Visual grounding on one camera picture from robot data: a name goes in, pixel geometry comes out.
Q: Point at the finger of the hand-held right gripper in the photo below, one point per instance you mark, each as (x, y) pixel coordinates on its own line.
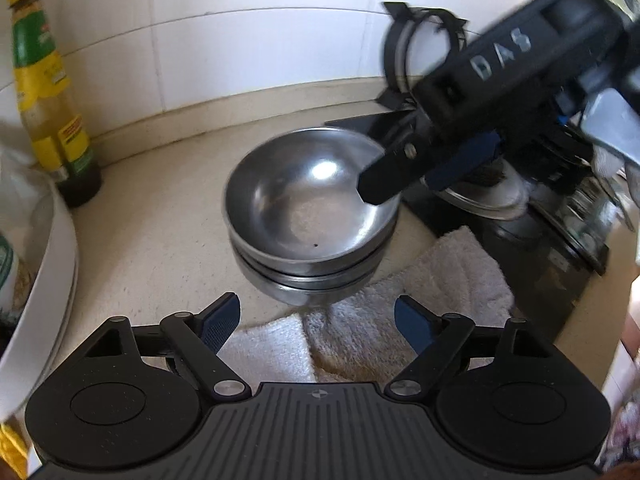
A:
(480, 75)

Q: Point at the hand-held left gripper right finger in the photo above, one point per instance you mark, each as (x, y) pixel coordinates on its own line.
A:
(415, 325)

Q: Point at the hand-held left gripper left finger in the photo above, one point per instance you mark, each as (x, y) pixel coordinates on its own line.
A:
(220, 322)

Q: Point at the steel bowl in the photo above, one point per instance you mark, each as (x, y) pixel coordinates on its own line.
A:
(300, 200)
(300, 292)
(365, 260)

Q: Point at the person's right hand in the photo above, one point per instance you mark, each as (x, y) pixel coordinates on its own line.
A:
(612, 165)

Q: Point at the white towel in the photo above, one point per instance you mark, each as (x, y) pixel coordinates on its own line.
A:
(400, 310)

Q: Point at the stove burner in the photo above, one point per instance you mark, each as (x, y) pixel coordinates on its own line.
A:
(480, 200)

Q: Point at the black gas stove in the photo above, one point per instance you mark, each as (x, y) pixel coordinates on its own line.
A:
(530, 270)

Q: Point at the white oval tray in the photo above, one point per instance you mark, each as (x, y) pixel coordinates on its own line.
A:
(45, 280)

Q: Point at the green label bottle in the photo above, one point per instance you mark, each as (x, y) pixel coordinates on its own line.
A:
(7, 280)

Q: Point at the yellow woven mat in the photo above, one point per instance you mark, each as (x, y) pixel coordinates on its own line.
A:
(10, 452)

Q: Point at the yellow cap oil bottle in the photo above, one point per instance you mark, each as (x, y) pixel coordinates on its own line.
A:
(45, 105)

